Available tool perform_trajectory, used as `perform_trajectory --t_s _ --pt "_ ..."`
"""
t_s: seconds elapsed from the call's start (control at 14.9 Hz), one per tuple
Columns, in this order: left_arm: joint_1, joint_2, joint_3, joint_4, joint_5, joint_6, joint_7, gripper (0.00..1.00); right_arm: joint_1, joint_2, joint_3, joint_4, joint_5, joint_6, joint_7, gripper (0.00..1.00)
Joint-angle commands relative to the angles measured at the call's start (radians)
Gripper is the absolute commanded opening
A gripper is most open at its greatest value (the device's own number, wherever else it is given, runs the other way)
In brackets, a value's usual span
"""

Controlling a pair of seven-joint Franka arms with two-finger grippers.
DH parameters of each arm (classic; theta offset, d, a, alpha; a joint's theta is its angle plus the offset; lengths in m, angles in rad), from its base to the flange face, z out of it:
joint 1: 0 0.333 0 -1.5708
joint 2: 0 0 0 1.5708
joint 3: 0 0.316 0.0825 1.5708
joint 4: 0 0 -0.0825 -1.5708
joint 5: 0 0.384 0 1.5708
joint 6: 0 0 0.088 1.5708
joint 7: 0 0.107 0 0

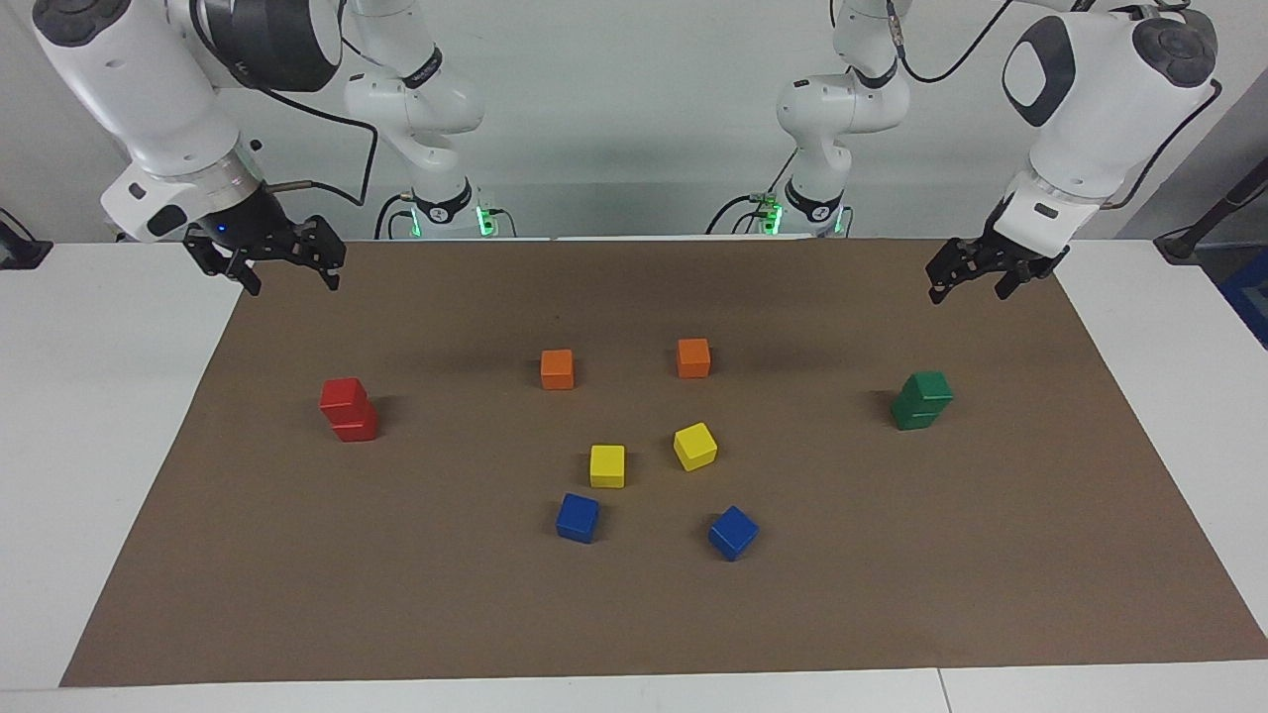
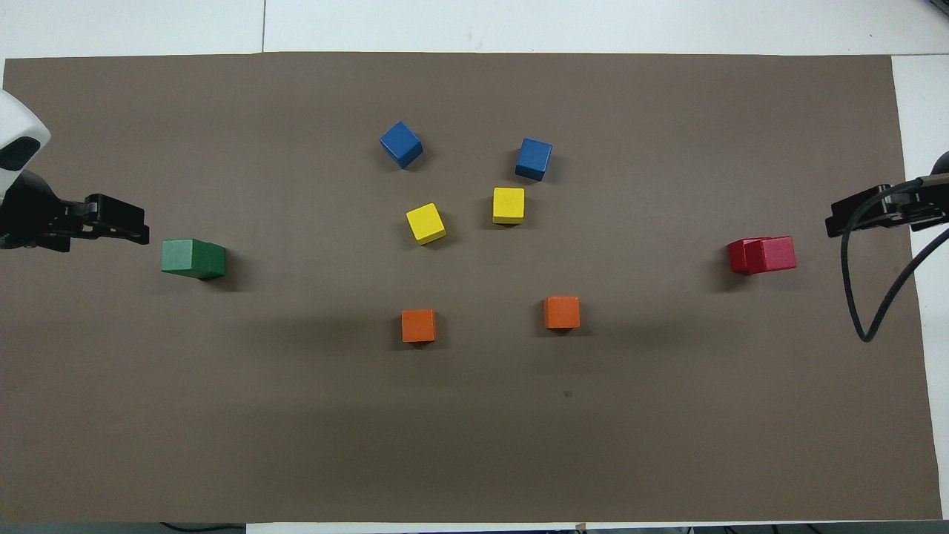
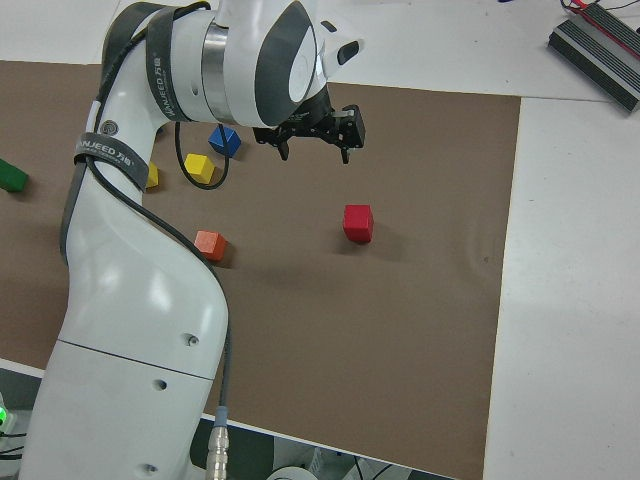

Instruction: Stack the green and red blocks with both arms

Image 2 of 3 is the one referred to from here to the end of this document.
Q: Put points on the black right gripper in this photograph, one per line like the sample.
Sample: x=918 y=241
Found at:
x=936 y=208

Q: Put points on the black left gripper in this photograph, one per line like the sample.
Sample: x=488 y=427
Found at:
x=33 y=219

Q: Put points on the green wooden block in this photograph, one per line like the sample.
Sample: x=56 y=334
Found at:
x=178 y=256
x=219 y=263

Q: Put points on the red wooden block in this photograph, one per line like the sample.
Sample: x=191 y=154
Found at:
x=734 y=256
x=775 y=254

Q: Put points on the brown table mat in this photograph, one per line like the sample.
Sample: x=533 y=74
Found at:
x=296 y=445

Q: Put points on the blue wooden block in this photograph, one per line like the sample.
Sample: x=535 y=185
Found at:
x=534 y=157
x=401 y=144

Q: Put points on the yellow wooden block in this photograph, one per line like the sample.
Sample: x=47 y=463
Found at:
x=425 y=222
x=508 y=205

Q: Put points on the orange wooden block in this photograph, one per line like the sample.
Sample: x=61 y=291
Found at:
x=419 y=325
x=562 y=311

